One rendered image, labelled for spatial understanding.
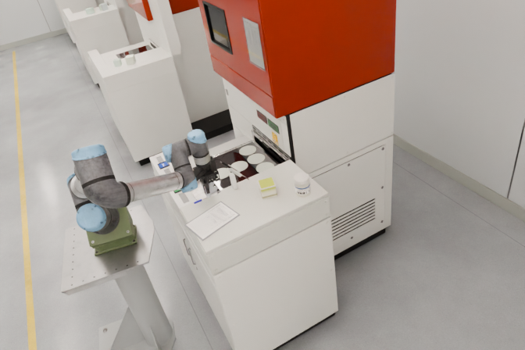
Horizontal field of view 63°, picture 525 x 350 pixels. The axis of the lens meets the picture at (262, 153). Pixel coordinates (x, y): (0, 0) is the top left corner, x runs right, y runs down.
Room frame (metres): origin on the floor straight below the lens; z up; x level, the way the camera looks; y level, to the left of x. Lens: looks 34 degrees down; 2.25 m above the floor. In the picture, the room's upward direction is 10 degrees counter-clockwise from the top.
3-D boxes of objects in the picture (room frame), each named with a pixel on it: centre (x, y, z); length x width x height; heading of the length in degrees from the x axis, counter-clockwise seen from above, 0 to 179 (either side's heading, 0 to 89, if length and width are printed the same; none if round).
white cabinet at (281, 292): (1.82, 0.21, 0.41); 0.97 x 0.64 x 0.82; 22
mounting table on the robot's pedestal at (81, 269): (1.59, 0.83, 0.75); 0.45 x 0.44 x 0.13; 104
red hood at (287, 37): (2.32, -0.28, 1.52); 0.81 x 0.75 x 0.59; 22
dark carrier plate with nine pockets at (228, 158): (1.94, 0.14, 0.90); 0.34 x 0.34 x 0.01; 22
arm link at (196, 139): (1.60, 0.27, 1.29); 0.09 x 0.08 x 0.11; 108
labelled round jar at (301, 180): (1.53, -0.16, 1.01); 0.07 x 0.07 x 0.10
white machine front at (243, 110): (2.20, 0.01, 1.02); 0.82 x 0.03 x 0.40; 22
